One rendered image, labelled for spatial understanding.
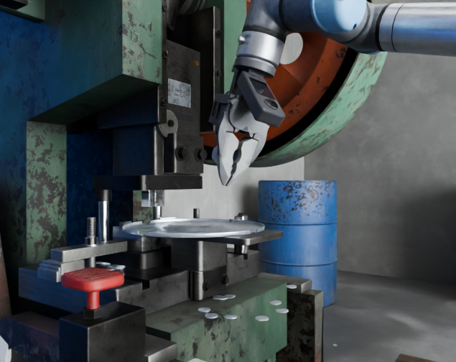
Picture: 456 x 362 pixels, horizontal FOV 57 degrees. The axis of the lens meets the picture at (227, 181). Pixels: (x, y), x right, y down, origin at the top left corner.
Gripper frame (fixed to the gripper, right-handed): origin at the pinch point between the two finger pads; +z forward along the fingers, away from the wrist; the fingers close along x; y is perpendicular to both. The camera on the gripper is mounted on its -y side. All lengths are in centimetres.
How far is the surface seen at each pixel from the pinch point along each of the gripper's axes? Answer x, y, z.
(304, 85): -28.9, 30.0, -25.6
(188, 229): 0.4, 10.0, 12.1
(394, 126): -260, 220, -62
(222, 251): -8.7, 10.9, 15.8
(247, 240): -5.2, -2.7, 9.3
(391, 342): -166, 85, 74
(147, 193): 5.5, 25.0, 9.4
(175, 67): 6.8, 24.6, -18.1
